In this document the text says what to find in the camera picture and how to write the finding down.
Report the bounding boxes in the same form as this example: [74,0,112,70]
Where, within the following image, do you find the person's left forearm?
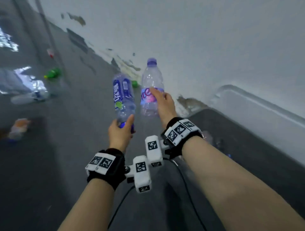
[57,178,115,231]

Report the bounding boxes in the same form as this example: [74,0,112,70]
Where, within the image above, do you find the orange-label blue-capped plastic bottle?
[8,118,32,141]

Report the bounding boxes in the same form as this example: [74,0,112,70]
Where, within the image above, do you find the person's left hand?
[108,114,136,153]

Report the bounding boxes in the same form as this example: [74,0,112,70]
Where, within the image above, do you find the person's right forearm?
[181,135,305,231]

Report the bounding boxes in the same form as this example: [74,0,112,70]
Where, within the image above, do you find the pink-label purple-capped plastic bottle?
[140,57,165,117]

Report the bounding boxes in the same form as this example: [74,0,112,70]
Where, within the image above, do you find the grey plastic storage bin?
[183,108,305,212]

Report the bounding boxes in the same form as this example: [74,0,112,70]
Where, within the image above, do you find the clear teal-capped plastic bottle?
[10,90,51,105]

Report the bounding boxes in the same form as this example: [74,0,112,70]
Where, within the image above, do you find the black wrist strap marker tiles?
[85,148,126,191]
[161,117,203,159]

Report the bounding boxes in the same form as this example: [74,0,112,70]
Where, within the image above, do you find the person's right hand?
[149,87,177,129]

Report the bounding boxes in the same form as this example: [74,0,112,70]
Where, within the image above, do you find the white translucent bin lid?
[209,84,305,167]

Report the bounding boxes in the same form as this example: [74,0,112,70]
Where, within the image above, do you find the purple-label plastic bottle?
[112,73,137,134]

